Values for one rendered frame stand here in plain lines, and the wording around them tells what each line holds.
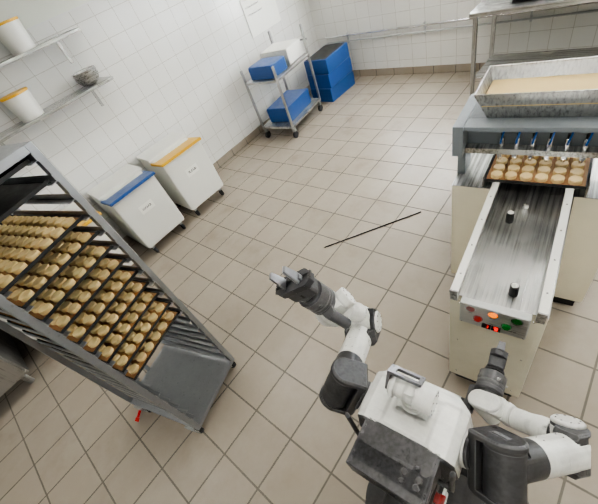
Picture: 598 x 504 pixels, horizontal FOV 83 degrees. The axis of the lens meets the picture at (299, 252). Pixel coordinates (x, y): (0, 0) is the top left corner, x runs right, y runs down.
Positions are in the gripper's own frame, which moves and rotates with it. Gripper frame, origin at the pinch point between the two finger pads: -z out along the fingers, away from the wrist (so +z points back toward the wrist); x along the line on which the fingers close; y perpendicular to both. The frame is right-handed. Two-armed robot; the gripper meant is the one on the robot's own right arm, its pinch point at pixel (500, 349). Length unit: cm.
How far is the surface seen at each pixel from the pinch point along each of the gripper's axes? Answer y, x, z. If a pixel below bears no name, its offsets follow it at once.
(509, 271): -4.2, -8.6, -30.9
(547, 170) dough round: -1, -17, -89
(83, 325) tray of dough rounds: -151, -38, 76
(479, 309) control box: -10.1, -6.9, -10.0
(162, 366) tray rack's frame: -197, 61, 69
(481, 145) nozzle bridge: -30, -29, -88
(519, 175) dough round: -12, -15, -86
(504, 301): -2.8, -8.5, -15.7
